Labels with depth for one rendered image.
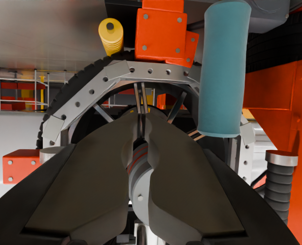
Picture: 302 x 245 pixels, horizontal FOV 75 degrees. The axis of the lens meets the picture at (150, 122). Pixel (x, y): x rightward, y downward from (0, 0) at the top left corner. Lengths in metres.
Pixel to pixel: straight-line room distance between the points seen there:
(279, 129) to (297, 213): 0.27
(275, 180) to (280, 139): 0.48
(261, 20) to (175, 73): 0.37
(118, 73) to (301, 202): 0.65
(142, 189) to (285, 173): 0.23
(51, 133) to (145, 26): 0.33
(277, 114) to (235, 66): 0.47
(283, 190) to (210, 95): 0.20
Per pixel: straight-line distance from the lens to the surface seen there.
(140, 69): 0.49
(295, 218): 0.81
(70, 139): 0.60
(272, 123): 0.87
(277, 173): 0.37
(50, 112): 0.60
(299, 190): 0.78
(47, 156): 0.28
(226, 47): 0.42
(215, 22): 0.44
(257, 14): 0.76
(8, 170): 0.58
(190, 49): 0.53
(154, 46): 0.50
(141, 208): 0.39
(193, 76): 0.51
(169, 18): 0.53
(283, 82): 0.83
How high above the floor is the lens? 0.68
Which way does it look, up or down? 5 degrees up
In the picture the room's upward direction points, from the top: 177 degrees counter-clockwise
